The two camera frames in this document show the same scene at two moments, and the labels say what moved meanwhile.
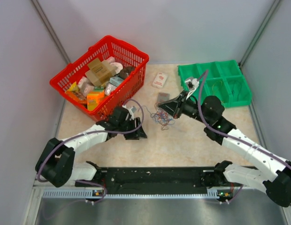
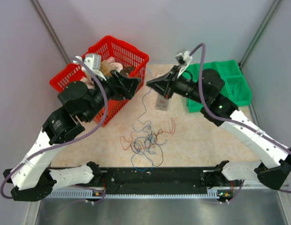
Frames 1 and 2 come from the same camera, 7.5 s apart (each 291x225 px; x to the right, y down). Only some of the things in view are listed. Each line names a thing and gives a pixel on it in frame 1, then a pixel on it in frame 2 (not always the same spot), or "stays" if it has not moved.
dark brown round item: x=124 y=73 stays
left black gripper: x=134 y=135 -> x=122 y=87
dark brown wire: x=233 y=88 stays
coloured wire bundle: x=162 y=117 -> x=147 y=148
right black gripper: x=174 y=108 -> x=164 y=85
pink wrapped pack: x=85 y=86 stays
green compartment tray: x=225 y=80 stays
